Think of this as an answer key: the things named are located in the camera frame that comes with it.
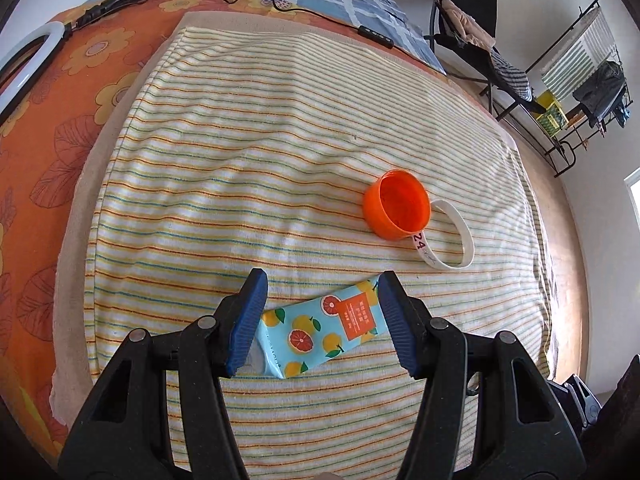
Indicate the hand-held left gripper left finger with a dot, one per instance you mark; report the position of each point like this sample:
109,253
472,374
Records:
247,320

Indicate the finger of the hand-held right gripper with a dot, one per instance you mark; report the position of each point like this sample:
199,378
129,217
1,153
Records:
567,402

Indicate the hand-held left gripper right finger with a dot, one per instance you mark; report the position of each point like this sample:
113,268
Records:
395,320

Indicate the citrus print packet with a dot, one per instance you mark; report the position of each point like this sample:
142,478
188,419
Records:
320,330

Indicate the white rubber wristband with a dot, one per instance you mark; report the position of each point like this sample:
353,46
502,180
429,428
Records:
420,246

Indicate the orange plastic cup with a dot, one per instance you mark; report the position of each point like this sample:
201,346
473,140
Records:
385,220

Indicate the striped yellow towel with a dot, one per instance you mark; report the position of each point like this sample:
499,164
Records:
250,160

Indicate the window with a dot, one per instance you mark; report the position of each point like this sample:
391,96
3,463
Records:
634,205

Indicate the black clothes rack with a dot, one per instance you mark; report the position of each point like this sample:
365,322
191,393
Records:
560,160

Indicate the orange floral bed sheet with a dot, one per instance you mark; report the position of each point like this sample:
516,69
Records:
50,160

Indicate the yellow crate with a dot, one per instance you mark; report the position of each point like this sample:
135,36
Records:
552,117

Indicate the striped dark garment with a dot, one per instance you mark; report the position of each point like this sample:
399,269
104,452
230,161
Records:
512,77

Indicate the blue garment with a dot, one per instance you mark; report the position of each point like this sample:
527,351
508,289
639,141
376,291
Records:
620,115

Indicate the beige garment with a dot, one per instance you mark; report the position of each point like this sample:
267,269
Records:
470,27

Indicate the dark grey jacket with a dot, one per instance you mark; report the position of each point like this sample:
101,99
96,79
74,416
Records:
600,92

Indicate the green striped hanging towel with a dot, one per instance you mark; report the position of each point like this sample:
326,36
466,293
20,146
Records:
575,60

